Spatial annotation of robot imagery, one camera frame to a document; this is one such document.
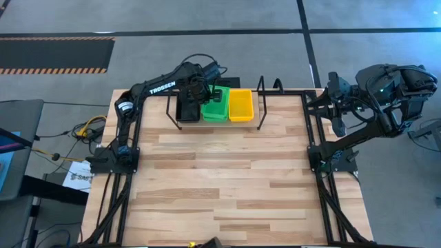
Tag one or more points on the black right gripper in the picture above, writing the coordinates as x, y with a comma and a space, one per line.
342, 100

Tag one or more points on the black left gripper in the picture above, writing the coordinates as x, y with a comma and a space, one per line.
196, 91

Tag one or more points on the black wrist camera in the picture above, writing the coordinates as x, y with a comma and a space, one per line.
335, 81
210, 70

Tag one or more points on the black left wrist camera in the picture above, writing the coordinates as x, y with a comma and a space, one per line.
210, 70

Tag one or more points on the black table-level camera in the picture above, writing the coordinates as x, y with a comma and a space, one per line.
213, 242

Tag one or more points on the black floor beam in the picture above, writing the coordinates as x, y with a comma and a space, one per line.
51, 191

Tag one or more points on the grey side table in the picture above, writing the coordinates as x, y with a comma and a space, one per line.
20, 117

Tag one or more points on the grey metal stand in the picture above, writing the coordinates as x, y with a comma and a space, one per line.
427, 132

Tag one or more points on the black hazard-striped floor mat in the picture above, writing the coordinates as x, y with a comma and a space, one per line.
51, 55

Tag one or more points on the black metal rig frame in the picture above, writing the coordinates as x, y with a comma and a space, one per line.
293, 93

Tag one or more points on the black plastic slotted basket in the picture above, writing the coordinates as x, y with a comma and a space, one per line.
187, 113

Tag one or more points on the white printed paper sheet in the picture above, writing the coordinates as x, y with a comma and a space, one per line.
78, 175

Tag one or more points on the yellow plastic slotted basket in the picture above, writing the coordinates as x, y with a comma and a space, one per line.
241, 105

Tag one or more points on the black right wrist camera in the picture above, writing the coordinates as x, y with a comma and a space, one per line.
335, 81

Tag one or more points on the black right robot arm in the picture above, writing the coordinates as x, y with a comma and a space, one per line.
361, 137

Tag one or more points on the blue screen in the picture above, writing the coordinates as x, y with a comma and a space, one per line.
6, 158

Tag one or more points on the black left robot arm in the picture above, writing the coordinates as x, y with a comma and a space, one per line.
162, 87

